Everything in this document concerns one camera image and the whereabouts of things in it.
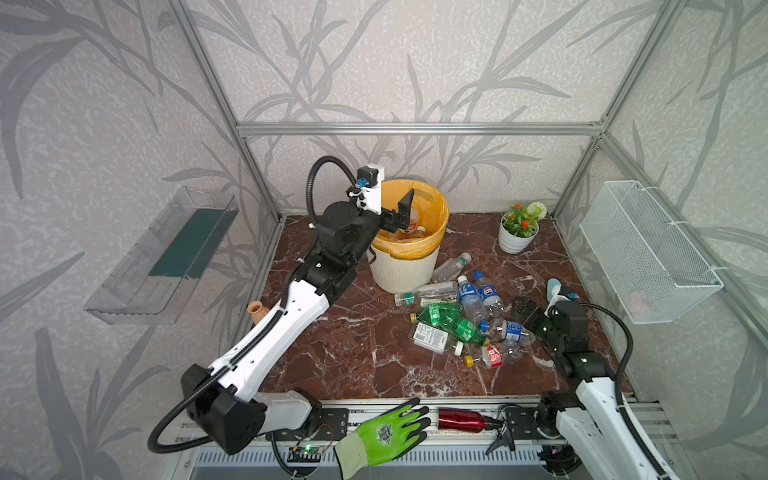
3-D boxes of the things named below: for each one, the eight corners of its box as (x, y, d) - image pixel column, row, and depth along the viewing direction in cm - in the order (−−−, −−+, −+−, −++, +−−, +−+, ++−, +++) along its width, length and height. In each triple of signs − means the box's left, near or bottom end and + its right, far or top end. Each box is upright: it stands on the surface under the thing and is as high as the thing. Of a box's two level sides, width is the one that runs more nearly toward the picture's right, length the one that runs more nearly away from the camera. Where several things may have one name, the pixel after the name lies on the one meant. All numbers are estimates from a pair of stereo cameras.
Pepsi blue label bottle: (486, 318, 93) (489, 311, 90) (470, 279, 103) (473, 272, 100) (502, 315, 94) (505, 308, 91) (485, 276, 103) (488, 269, 100)
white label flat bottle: (406, 342, 89) (406, 336, 86) (413, 325, 92) (413, 319, 89) (459, 361, 85) (461, 356, 82) (464, 342, 89) (466, 337, 86)
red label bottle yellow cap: (465, 368, 84) (468, 362, 80) (463, 351, 87) (465, 345, 83) (500, 368, 84) (504, 362, 80) (496, 351, 87) (500, 345, 83)
